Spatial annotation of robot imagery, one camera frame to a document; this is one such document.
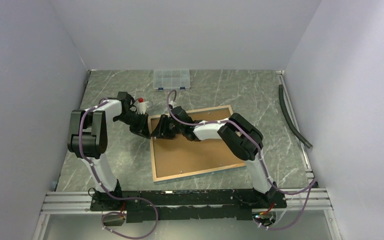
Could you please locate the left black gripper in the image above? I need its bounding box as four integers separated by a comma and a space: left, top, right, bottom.
114, 111, 151, 139

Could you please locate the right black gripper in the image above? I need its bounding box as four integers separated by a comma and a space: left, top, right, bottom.
150, 115, 184, 140

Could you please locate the brown frame backing board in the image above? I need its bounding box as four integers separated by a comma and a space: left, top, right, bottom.
150, 108, 243, 178

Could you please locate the wooden picture frame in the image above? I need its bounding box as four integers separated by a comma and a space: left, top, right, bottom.
150, 105, 246, 183

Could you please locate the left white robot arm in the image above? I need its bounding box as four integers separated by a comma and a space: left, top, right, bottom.
67, 91, 151, 210

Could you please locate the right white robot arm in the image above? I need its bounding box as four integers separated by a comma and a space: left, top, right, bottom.
150, 105, 276, 208

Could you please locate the clear plastic organizer box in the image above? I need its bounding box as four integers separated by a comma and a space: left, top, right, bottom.
153, 69, 191, 91

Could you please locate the black mounting base bar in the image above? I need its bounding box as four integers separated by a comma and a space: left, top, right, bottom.
89, 188, 287, 223

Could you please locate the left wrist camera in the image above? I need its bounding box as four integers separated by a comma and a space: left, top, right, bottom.
136, 97, 150, 115

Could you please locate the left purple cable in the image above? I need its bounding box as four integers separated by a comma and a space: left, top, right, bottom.
77, 97, 160, 240

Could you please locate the aluminium rail frame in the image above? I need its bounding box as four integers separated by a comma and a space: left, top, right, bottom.
33, 188, 343, 240

